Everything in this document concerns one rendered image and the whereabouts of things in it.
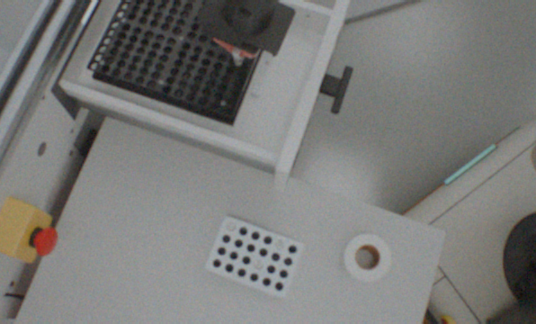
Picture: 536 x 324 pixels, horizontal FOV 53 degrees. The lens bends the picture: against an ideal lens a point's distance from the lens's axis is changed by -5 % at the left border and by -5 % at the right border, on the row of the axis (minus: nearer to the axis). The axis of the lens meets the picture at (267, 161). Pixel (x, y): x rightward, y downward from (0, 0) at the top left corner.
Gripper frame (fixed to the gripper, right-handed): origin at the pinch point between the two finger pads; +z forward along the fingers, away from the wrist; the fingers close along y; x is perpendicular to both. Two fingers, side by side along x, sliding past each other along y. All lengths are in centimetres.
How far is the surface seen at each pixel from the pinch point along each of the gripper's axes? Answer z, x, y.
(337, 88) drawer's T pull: 1.7, -1.3, -14.5
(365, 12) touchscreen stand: 88, -76, -27
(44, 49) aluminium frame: -0.6, 11.1, 22.2
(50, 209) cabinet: 26.0, 26.8, 19.0
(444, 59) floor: 86, -71, -57
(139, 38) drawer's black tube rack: 7.1, 1.1, 14.0
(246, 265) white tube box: 13.7, 24.0, -13.0
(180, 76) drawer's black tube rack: 5.9, 4.5, 6.1
